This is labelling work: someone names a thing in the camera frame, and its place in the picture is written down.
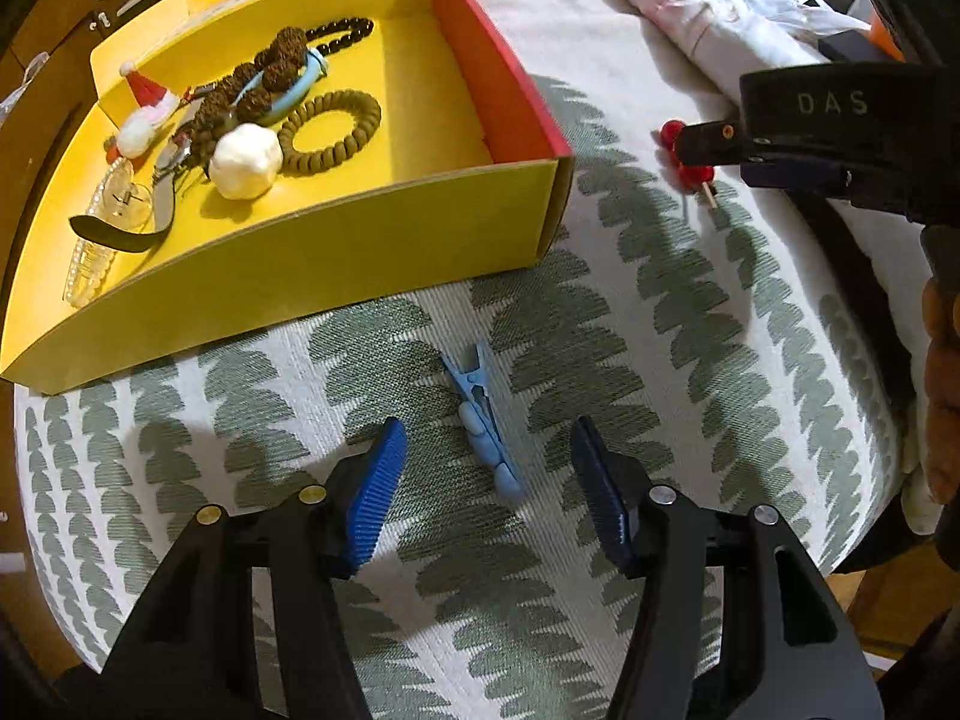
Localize white pompom hair clip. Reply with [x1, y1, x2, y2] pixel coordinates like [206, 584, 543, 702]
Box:
[208, 124, 284, 202]

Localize clear bead bracelet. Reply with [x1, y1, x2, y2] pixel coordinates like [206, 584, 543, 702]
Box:
[64, 161, 140, 310]

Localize red santa hat hair clip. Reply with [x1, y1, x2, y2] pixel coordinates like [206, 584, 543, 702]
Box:
[116, 61, 185, 160]

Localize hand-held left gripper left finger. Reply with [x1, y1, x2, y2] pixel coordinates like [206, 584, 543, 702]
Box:
[105, 416, 410, 720]

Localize light blue ring bracelet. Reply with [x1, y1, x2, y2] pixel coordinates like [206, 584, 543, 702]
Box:
[225, 49, 331, 125]

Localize blue hair clip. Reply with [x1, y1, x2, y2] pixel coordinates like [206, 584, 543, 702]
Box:
[439, 341, 527, 502]

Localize brown coil hair tie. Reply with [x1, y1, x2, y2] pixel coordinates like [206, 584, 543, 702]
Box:
[277, 88, 382, 179]

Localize black bead bracelet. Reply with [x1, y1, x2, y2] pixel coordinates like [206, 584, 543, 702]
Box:
[304, 16, 376, 57]

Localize black strap wristwatch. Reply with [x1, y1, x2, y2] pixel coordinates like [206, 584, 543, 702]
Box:
[69, 101, 207, 254]

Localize yellow cardboard box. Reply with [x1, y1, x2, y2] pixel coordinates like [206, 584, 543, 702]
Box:
[0, 0, 577, 397]

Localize large brown bead bracelet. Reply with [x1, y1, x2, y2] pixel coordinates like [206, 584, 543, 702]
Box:
[180, 26, 310, 158]

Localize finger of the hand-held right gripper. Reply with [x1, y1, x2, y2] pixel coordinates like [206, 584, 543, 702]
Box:
[675, 120, 758, 170]
[742, 154, 854, 200]

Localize person's right hand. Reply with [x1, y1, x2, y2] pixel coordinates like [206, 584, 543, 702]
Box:
[924, 277, 960, 505]

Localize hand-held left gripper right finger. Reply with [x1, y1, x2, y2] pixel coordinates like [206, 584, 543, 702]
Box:
[570, 416, 886, 720]

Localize red berry hair stick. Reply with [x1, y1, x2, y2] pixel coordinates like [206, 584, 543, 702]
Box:
[658, 118, 719, 211]

